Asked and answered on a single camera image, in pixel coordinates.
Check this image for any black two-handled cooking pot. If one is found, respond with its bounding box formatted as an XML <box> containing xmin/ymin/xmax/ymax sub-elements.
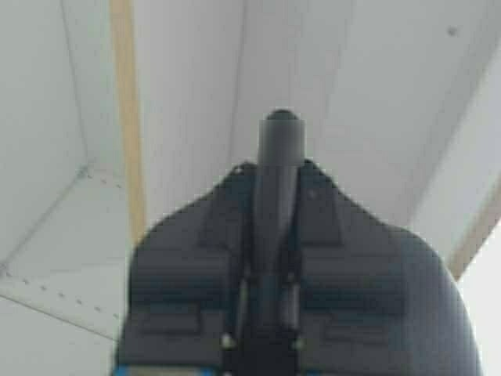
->
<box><xmin>253</xmin><ymin>109</ymin><xmax>305</xmax><ymax>275</ymax></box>

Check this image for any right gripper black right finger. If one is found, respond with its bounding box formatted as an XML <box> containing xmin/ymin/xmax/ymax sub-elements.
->
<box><xmin>281</xmin><ymin>159</ymin><xmax>484</xmax><ymax>375</ymax></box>

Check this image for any white cabinet interior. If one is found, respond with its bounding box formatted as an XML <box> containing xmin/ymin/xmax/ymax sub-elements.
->
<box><xmin>0</xmin><ymin>0</ymin><xmax>501</xmax><ymax>342</ymax></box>

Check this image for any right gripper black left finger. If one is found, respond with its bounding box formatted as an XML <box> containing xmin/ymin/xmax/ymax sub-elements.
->
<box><xmin>117</xmin><ymin>162</ymin><xmax>257</xmax><ymax>375</ymax></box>

